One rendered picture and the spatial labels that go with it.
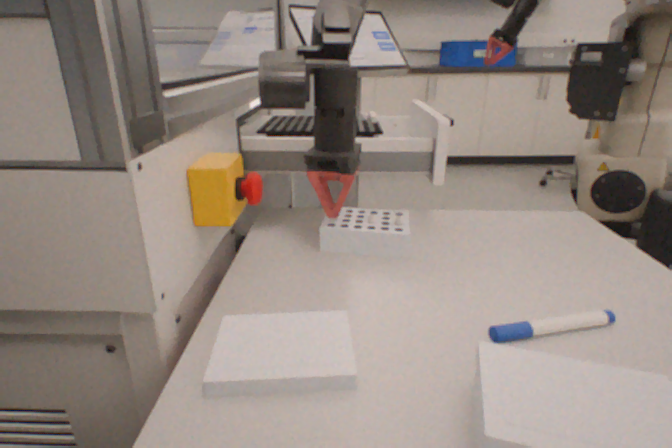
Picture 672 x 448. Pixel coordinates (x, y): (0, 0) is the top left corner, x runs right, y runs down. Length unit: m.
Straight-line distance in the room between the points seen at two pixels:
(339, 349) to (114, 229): 0.22
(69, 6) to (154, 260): 0.21
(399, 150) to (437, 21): 3.86
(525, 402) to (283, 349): 0.20
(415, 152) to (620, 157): 0.56
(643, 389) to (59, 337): 0.50
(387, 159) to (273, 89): 0.25
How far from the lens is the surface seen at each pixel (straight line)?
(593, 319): 0.50
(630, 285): 0.61
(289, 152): 0.67
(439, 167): 0.67
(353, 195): 1.89
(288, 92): 0.51
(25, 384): 0.57
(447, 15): 4.53
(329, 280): 0.50
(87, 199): 0.39
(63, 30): 0.37
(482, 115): 3.98
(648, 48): 1.11
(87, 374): 0.52
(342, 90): 0.51
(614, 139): 1.10
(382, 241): 0.55
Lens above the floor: 1.03
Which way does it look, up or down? 21 degrees down
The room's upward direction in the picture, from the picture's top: straight up
